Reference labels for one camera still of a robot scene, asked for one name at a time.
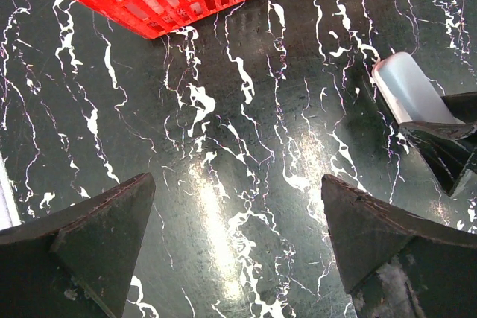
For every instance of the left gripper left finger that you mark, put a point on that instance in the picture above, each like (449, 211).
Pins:
(77, 262)

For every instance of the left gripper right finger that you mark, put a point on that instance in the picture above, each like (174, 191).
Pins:
(397, 264)

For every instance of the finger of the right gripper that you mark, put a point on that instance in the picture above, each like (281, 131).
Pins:
(449, 150)
(462, 106)

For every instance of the small light blue stapler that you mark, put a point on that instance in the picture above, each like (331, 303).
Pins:
(408, 92)

